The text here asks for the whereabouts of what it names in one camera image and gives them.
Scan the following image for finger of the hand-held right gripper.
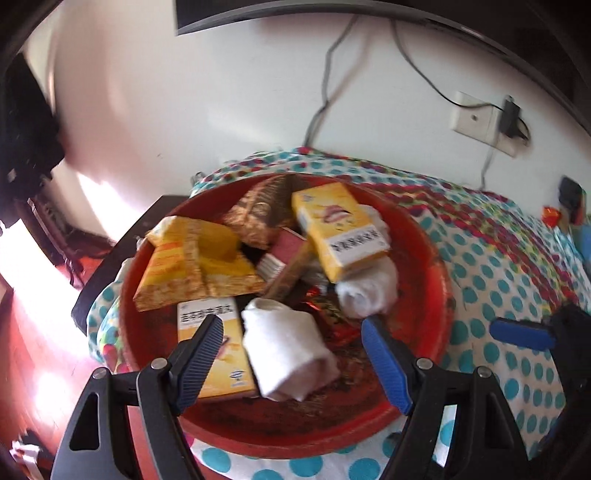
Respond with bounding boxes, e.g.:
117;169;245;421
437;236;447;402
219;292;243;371
489;316;568;352

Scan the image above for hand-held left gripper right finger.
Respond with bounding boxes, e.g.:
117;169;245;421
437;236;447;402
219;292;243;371
361;316;532;480

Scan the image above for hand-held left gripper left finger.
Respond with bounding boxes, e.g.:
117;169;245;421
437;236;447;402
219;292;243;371
50;314;225;480

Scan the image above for large yellow cartoon face box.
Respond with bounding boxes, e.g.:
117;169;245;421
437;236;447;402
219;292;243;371
177;298;259;400

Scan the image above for red gold snack packet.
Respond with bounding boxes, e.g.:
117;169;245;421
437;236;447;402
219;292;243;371
295;286;361;344

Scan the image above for white sock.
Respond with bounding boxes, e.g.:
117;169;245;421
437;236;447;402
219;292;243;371
335;256;399;320
241;298;340;402

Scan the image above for yellow snack bag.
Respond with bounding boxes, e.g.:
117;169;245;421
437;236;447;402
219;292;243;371
147;216;241;264
133;240;266;312

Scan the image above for round red tray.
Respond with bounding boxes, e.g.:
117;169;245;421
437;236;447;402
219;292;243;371
117;173;455;460

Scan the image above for small paper box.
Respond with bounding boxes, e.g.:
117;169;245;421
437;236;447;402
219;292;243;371
255;229;317;301

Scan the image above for small yellow cartoon face box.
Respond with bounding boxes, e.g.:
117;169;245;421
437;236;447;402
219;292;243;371
291;181;391;283

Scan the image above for brown snack bag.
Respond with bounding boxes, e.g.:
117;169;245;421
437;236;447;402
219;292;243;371
222;175;301;251

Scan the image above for polka dot cloth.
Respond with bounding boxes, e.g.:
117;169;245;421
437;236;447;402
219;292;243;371
88;147;591;480

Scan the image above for dark wooden table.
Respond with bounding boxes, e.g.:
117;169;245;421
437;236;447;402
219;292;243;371
71;195;178;333

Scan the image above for wooden coat stand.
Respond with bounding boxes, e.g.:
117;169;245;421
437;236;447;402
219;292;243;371
28;198;116;289

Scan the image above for white red bag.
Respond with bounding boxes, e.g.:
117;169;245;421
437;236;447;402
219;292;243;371
9;429;56;480

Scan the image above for black charger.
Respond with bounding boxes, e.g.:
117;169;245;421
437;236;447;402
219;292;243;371
499;96;531;141

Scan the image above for dark hanging clothes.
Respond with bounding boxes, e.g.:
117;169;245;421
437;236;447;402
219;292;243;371
0;53;65;217

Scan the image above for black monitor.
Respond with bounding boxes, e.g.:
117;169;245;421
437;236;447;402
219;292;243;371
174;0;591;153

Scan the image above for black camera device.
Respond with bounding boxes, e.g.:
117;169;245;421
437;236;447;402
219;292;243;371
558;175;583;224

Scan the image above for charger cable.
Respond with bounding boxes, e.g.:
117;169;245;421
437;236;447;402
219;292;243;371
480;138;497;190

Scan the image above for white wall socket plate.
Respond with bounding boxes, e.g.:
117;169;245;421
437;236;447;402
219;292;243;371
450;90;522;158

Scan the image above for thin monitor cable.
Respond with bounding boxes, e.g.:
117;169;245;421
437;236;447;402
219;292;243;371
392;21;506;112

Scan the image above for thick monitor cable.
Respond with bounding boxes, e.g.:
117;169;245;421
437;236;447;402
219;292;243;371
302;14;358;147

